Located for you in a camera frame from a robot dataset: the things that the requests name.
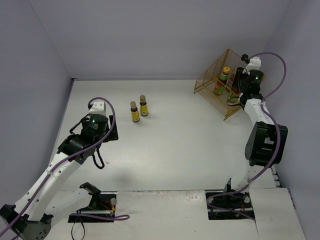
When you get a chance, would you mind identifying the green-label sauce bottle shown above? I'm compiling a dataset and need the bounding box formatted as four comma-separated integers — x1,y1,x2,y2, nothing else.
213,66,231,96
229,70,239,103

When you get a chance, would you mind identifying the small yellow-label brown bottle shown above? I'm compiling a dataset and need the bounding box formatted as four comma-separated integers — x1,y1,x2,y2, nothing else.
130,101,140,123

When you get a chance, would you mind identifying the clear bottle black cap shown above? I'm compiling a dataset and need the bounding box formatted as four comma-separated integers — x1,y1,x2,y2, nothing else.
241,54,250,64

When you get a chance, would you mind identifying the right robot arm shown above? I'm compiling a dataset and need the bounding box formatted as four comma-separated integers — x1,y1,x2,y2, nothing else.
221,67,288,206

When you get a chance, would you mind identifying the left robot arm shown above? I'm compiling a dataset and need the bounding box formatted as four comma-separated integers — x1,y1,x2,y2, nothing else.
0,113,119,240

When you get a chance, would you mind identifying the right black coiled cable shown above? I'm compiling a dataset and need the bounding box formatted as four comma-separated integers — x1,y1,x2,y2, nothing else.
226,96,242,107

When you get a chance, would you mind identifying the black coiled cable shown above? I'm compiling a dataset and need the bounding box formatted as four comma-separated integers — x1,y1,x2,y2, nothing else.
226,96,242,107
91,147,105,169

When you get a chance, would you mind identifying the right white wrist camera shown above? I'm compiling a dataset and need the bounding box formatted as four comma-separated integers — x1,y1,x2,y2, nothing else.
242,56,262,75

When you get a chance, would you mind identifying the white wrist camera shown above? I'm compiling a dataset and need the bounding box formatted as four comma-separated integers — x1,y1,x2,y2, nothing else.
88,101,106,116
242,56,262,75

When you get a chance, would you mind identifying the left black coiled cable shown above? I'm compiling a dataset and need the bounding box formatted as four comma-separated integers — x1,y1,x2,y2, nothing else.
91,147,105,169

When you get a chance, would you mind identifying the yellow wire basket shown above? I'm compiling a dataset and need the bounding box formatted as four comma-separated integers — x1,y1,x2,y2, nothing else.
193,48,266,122

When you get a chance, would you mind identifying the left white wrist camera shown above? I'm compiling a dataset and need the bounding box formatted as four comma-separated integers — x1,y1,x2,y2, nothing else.
88,101,106,116

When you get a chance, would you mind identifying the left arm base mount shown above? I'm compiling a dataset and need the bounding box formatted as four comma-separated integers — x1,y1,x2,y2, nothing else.
67,192,117,224

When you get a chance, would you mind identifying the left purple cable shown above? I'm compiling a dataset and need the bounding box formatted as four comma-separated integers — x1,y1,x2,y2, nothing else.
0,97,116,237

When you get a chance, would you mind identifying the purple cable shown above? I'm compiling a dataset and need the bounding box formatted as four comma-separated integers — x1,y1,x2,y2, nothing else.
0,97,116,237
206,51,288,222

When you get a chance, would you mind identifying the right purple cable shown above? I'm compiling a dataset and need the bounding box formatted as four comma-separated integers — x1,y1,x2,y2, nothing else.
206,51,288,222

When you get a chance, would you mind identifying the thin black wire loop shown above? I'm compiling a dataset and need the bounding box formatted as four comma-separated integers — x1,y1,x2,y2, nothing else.
71,221,86,240

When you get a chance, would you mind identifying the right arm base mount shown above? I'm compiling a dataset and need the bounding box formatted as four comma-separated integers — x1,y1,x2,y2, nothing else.
205,191,255,221

